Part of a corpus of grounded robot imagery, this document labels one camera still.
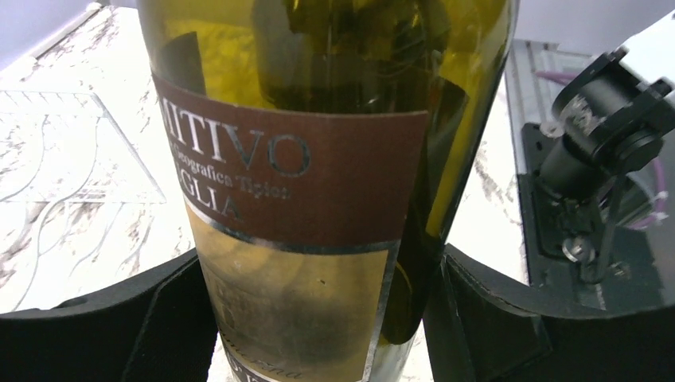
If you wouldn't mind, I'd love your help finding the white wire wine rack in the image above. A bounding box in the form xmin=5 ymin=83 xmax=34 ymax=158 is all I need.
xmin=1 ymin=90 xmax=166 ymax=313

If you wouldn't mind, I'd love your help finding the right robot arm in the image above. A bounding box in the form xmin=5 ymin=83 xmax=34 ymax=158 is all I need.
xmin=521 ymin=15 xmax=674 ymax=284

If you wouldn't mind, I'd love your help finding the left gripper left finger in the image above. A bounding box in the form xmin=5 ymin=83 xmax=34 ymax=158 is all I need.
xmin=1 ymin=250 xmax=217 ymax=381

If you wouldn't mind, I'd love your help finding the green wine bottle brown label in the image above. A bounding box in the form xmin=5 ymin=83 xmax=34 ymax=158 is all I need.
xmin=137 ymin=0 xmax=518 ymax=381

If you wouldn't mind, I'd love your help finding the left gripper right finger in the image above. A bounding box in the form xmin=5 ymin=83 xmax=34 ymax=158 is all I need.
xmin=423 ymin=245 xmax=674 ymax=381

